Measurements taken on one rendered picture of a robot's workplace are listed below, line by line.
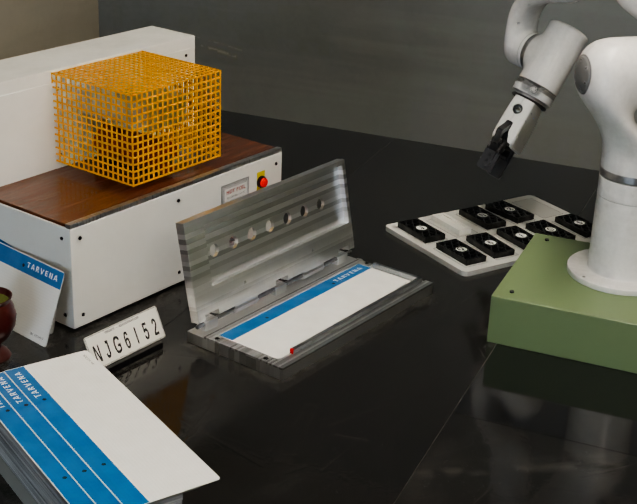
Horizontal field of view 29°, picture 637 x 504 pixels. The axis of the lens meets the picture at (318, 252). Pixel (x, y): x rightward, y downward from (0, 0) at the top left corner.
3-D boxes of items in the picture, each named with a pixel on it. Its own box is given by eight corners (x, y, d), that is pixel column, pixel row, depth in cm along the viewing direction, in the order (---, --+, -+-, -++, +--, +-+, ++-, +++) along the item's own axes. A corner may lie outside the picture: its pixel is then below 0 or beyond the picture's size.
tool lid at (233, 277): (183, 223, 203) (175, 222, 204) (200, 333, 208) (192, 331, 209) (344, 158, 235) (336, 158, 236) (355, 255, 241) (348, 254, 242)
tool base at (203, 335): (282, 381, 200) (282, 360, 198) (186, 341, 211) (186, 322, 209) (432, 293, 232) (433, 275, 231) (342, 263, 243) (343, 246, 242)
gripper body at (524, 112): (543, 99, 242) (514, 150, 243) (552, 109, 252) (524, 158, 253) (510, 82, 245) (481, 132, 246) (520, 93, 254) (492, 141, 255)
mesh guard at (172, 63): (133, 187, 218) (131, 95, 212) (54, 160, 229) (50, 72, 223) (220, 156, 235) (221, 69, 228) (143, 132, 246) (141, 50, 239)
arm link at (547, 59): (508, 70, 248) (542, 85, 242) (541, 11, 247) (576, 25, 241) (529, 86, 255) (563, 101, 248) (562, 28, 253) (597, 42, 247)
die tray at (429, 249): (464, 277, 239) (464, 272, 239) (383, 229, 260) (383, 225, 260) (616, 240, 259) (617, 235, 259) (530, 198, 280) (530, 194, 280)
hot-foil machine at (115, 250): (74, 335, 212) (64, 118, 197) (-74, 269, 234) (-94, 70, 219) (340, 214, 267) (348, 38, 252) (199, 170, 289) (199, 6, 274)
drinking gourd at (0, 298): (-3, 374, 198) (-8, 311, 194) (-46, 362, 201) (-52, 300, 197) (30, 352, 205) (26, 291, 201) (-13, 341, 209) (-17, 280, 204)
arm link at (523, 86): (551, 91, 242) (543, 104, 243) (558, 100, 251) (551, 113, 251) (514, 72, 245) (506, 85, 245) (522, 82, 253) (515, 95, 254)
